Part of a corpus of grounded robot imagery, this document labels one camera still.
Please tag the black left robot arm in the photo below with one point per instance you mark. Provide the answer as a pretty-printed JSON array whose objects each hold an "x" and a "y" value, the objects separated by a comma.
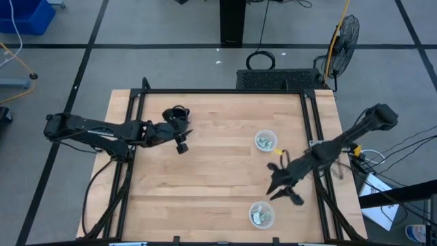
[{"x": 102, "y": 131}]

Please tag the black floor fan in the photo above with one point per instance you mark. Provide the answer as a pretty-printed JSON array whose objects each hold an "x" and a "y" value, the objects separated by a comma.
[{"x": 345, "y": 44}]

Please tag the black object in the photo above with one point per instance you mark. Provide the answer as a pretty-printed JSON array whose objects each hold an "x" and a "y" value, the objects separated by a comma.
[{"x": 4, "y": 114}]

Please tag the blue white cup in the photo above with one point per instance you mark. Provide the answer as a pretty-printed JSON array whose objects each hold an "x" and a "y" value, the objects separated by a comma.
[{"x": 414, "y": 234}]

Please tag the black beam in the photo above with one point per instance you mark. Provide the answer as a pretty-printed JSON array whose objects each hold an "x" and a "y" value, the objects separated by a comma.
[{"x": 403, "y": 193}]

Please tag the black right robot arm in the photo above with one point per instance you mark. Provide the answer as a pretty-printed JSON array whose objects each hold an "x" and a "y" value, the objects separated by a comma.
[{"x": 341, "y": 141}]

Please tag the black column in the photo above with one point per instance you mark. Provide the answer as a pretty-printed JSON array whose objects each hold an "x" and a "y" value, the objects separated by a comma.
[{"x": 233, "y": 20}]

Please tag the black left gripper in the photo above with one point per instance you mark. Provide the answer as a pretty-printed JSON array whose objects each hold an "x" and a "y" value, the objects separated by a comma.
[{"x": 167, "y": 133}]

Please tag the blue plastic bin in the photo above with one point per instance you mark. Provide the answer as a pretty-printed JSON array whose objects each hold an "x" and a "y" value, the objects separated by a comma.
[{"x": 24, "y": 17}]

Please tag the white booklet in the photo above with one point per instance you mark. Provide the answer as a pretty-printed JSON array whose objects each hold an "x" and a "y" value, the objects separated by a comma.
[{"x": 382, "y": 212}]

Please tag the black computer case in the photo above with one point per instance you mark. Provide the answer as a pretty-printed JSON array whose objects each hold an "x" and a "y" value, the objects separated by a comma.
[{"x": 273, "y": 79}]

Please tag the clear plastic bowl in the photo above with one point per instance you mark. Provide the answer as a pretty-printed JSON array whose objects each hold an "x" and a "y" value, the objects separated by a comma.
[
  {"x": 273, "y": 135},
  {"x": 269, "y": 208}
]

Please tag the black aluminium table frame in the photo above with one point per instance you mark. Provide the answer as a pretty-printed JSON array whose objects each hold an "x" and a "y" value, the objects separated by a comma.
[{"x": 222, "y": 91}]

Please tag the grey metal bar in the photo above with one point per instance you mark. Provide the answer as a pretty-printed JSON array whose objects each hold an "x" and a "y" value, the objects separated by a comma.
[{"x": 13, "y": 83}]

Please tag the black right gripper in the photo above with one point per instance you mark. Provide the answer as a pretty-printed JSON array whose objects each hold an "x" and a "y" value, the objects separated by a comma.
[{"x": 290, "y": 176}]

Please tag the dark blue mug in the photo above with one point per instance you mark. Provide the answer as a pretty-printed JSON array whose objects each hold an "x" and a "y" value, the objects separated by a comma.
[{"x": 169, "y": 114}]

